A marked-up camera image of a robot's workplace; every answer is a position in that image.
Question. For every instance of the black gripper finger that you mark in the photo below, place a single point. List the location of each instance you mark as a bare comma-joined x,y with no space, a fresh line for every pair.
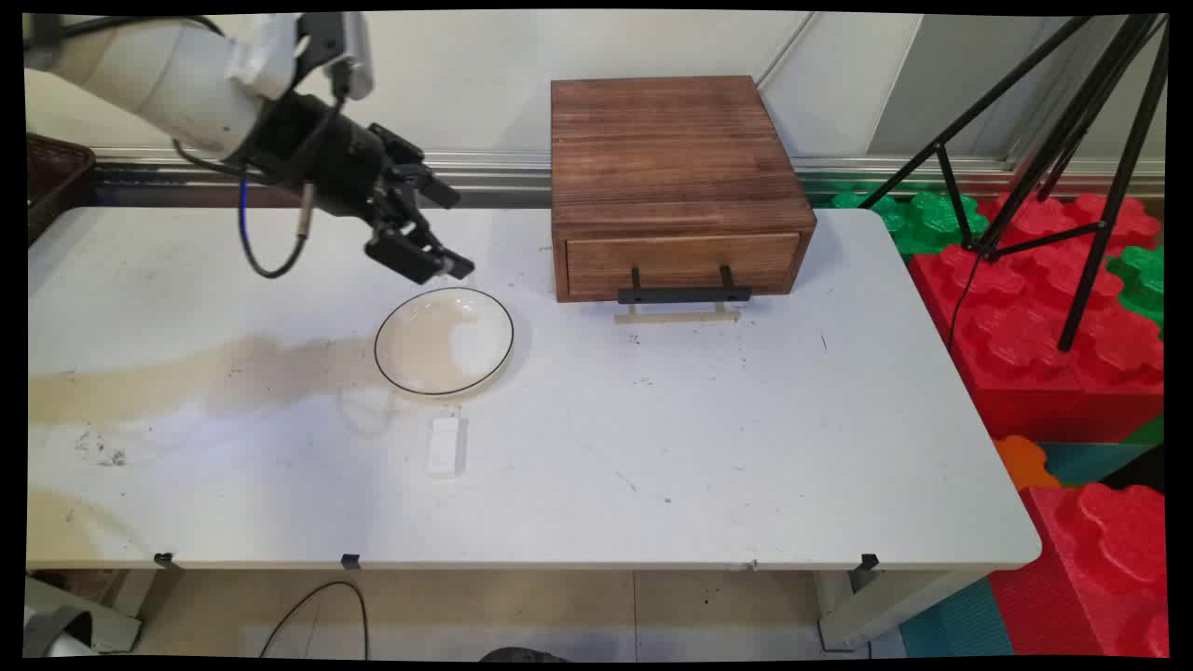
410,247
415,172

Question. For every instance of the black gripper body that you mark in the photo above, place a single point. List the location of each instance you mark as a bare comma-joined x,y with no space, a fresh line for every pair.
322,158

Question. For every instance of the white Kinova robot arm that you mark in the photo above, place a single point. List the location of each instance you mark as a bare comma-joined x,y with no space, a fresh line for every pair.
158,75

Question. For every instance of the white plate with black rim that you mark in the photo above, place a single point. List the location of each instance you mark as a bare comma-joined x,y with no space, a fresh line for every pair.
443,340

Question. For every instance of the brown wooden drawer cabinet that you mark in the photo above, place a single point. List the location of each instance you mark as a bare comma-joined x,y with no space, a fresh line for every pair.
666,149

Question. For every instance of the dark wicker basket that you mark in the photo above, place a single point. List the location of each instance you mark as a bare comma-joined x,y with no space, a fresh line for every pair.
56,182

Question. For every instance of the green foam block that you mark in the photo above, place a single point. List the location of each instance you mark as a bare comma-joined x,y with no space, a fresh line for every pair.
923,219
1142,280

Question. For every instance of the white table leg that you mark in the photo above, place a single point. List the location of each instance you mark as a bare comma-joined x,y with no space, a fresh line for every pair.
876,606

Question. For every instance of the orange foam piece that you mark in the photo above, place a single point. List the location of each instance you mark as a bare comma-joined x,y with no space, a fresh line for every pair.
1023,461

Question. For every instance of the teal foam mat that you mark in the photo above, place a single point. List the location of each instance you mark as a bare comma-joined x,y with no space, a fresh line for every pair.
955,620
1090,461

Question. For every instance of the black tripod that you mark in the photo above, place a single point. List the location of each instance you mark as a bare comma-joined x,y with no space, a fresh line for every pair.
1104,224

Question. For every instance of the aluminium wall rail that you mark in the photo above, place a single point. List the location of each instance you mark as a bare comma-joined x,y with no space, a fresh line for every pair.
503,172

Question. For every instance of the dark wrist camera box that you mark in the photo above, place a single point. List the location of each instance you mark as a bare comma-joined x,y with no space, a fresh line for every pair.
340,47

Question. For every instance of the white ribbed camera mount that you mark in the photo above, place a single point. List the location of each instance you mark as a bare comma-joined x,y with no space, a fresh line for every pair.
266,56

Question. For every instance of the grey base plate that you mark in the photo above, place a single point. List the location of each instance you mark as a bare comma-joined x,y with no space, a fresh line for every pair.
75,620

